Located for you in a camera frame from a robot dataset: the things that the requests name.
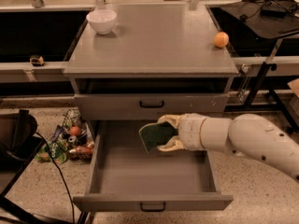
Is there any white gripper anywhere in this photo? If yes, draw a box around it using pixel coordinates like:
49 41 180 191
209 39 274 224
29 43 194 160
157 113 206 152

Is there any green yellow sponge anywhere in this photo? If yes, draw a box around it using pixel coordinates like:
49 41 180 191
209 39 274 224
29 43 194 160
139 122 178 152

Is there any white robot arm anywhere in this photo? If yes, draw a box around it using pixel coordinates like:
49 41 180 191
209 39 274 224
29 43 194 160
158 113 299 180

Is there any open grey middle drawer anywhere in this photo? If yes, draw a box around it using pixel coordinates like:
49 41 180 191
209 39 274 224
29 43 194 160
74 120 233 212

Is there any grey drawer cabinet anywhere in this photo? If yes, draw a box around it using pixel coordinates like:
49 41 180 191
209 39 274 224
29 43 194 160
64 2 240 141

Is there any closed grey upper drawer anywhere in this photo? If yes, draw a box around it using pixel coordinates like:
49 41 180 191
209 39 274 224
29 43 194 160
75 93 229 120

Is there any red apple in pile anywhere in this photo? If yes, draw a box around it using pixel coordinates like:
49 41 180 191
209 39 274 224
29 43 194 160
69 126 81 137

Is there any orange fruit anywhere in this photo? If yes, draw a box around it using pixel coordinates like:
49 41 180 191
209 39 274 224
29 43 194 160
214 32 229 48

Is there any white bowl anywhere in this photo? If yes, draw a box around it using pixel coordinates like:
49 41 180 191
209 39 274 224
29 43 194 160
86 9 117 35

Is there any black side table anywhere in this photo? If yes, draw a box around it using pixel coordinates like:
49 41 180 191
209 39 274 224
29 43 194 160
208 0 299 133

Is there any black chair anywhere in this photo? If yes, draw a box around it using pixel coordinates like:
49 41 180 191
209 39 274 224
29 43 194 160
0 108 92 224

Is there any small yellow black tape measure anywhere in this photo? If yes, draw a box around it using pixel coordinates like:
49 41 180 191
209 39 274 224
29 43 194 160
30 55 44 66

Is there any black power adapter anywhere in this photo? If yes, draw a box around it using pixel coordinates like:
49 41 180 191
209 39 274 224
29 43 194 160
261 2 287 18

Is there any black cable on floor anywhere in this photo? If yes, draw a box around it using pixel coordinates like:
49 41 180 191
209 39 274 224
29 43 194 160
35 131 77 224

